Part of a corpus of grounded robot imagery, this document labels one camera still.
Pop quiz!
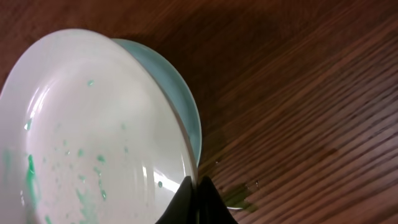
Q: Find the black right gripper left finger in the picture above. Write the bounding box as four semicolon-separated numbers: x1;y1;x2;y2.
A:
156;176;197;224

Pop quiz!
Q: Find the light blue plate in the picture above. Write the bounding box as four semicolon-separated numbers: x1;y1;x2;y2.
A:
113;39;202;164

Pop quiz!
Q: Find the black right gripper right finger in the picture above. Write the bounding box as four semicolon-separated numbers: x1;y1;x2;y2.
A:
197;176;238;224

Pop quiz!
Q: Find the white plate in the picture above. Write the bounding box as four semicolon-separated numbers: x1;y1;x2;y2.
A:
1;29;197;223

